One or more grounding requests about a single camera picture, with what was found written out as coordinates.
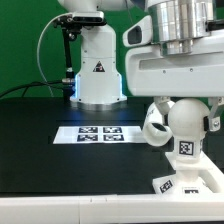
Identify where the black camera stand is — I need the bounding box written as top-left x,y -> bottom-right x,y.
52,11 -> 108,98

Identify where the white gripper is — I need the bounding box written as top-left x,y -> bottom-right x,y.
125,31 -> 224,132

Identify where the white lamp bulb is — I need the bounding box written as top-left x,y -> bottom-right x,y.
168,98 -> 209,163

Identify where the white lamp base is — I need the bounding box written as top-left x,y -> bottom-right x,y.
151,151 -> 224,195

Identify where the grey cable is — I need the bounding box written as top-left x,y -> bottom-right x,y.
36,12 -> 73,98

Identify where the white right table rail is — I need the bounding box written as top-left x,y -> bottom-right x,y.
201,158 -> 224,194

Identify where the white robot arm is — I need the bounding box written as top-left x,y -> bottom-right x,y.
123,0 -> 224,131

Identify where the black cable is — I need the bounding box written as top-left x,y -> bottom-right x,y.
0,79 -> 68,100

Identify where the marker tag sheet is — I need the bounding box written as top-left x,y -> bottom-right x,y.
53,126 -> 145,144

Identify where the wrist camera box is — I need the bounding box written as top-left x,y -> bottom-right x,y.
123,15 -> 153,47

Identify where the white lamp hood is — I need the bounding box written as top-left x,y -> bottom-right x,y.
142,103 -> 172,147

